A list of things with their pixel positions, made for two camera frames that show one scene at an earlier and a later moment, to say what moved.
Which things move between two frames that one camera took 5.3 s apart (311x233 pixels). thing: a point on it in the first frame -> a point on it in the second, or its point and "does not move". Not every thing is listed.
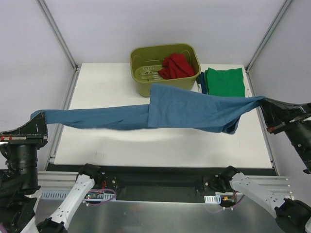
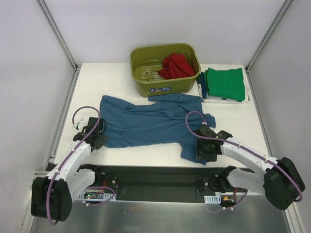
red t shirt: x=176 y=66 does not move
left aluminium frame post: x=76 y=67 does not move
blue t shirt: x=168 y=107 -> x=167 y=119
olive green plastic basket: x=176 y=65 does not move
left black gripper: x=24 y=138 -> x=98 y=140
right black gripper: x=286 y=123 -> x=202 y=154
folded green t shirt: x=225 y=82 does not move
